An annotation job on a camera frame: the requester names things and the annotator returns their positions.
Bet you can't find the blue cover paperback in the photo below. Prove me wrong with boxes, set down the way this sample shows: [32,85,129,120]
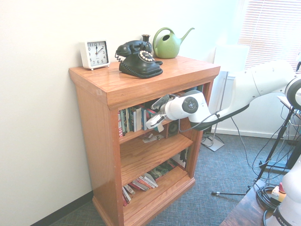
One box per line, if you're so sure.
[140,105,149,131]

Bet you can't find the white square alarm clock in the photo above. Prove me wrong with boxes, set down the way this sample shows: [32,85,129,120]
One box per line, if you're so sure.
[79,39,111,71]

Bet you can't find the white window blinds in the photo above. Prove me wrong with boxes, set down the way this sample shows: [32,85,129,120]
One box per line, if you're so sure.
[237,0,301,71]

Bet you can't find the floor lamp with white shade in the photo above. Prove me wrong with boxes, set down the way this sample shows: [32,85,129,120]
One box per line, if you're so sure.
[201,44,250,153]

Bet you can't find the lower shelf row of books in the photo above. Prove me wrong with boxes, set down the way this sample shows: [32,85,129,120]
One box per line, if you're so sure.
[140,172,159,189]

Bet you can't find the black rotary telephone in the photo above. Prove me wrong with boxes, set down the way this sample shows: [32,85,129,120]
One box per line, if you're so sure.
[114,40,164,79]

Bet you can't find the dark spine paperback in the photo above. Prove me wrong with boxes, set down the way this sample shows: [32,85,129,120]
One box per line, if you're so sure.
[121,107,132,136]

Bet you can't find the white and blue paperback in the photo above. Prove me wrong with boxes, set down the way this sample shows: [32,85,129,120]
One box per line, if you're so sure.
[130,106,143,133]

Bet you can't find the dark wooden table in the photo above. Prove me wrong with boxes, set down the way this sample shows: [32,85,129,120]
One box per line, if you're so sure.
[220,178,283,226]

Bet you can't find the green camouflage book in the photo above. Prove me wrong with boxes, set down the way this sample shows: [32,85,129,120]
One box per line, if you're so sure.
[147,161,177,181]

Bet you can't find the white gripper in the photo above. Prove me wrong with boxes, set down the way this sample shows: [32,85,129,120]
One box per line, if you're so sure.
[145,113,169,130]

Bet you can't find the black camera tripod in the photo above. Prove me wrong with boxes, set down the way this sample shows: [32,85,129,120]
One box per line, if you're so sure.
[211,103,301,196]

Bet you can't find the green plastic watering can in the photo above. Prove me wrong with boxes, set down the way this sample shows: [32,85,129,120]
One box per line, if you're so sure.
[152,27,195,59]

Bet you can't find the yellow emergency stop button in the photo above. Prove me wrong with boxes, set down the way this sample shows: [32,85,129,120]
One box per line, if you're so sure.
[271,182,287,203]

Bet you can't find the red spine book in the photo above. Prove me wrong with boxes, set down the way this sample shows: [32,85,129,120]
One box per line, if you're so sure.
[117,109,124,137]

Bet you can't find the red spine paperback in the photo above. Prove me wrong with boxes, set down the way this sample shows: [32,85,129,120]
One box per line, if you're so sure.
[128,178,151,192]

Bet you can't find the black ceramic vase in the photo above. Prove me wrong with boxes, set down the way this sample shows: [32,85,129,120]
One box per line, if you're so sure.
[141,34,153,57]

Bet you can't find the white and red paperback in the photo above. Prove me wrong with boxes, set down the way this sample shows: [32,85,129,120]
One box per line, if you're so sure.
[121,184,136,207]

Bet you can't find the loose paper scraps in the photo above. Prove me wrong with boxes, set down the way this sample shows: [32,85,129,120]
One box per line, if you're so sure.
[142,132,165,144]

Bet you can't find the small black speaker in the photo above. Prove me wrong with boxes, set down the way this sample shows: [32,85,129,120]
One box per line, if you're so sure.
[168,121,181,137]

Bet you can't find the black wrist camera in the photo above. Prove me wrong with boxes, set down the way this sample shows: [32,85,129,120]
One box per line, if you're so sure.
[151,94,176,110]

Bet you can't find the black coiled cable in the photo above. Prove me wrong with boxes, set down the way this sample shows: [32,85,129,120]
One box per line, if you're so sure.
[255,183,283,210]

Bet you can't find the wooden bookshelf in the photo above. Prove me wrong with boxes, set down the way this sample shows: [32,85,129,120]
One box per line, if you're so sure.
[68,55,221,226]

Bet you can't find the black and white picture book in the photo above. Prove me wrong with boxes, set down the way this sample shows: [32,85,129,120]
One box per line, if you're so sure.
[171,147,190,170]

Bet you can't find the teal and red paperback book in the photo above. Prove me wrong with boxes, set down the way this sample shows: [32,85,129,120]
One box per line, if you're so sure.
[144,105,165,133]

